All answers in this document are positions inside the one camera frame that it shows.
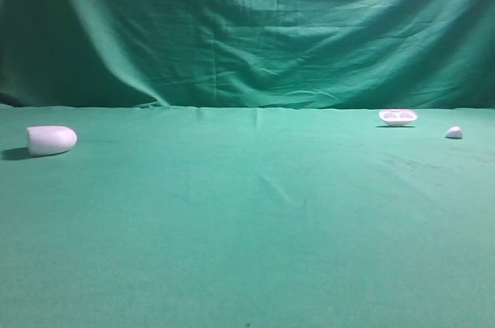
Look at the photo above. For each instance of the white earphone charging tray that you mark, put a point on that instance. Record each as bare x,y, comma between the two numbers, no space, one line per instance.
397,117

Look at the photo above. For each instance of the green backdrop curtain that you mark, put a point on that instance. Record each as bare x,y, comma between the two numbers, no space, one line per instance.
346,54

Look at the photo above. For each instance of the green table cloth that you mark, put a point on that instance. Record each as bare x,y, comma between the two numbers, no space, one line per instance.
210,217

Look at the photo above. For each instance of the small white earbud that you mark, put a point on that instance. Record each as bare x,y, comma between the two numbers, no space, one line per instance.
454,133

